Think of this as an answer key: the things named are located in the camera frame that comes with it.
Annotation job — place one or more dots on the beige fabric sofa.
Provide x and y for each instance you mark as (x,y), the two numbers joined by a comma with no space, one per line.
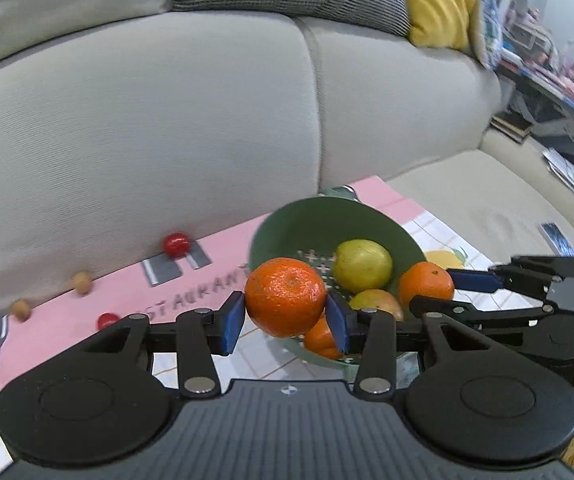
(142,135)

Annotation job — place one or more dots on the blue patterned cushion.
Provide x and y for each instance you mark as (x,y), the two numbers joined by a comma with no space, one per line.
(489,25)

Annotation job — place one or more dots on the yellow cushion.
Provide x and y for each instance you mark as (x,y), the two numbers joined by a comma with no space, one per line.
(439,0)

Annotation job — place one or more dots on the smartphone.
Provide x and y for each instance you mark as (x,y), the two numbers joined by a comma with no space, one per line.
(558,238)

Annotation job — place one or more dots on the pink checked printed cloth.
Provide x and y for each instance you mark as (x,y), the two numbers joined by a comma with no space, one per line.
(117,285)

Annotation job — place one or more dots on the green red mango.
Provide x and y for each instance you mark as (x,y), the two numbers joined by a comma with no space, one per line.
(377,302)

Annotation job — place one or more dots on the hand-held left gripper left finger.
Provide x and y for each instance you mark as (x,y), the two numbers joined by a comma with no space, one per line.
(232,323)

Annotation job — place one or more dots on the stack of books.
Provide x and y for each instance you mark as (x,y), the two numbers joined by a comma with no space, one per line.
(512,127)

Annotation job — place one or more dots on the green lemon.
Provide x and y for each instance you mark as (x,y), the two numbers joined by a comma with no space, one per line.
(363,265)

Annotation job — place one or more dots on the red cherry tomato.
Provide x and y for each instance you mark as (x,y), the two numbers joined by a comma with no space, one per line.
(107,320)
(175,243)

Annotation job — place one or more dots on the beige cushion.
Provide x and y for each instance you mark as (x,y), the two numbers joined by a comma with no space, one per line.
(57,0)

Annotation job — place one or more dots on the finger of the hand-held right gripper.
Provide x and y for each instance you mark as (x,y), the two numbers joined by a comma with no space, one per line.
(472,280)
(497,316)

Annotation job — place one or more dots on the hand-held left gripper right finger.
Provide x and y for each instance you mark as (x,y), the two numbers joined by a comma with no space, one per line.
(339,328)

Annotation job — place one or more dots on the small brown longan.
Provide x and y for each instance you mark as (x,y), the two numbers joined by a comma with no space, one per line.
(82,282)
(21,309)

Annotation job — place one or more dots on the orange tangerine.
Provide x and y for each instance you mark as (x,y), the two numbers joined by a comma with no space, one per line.
(424,282)
(285,296)
(319,340)

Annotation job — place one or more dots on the dark cluttered low table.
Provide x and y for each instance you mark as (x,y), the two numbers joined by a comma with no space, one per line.
(562,105)

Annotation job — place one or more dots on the green plastic colander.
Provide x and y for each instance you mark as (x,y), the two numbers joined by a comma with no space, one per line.
(317,222)

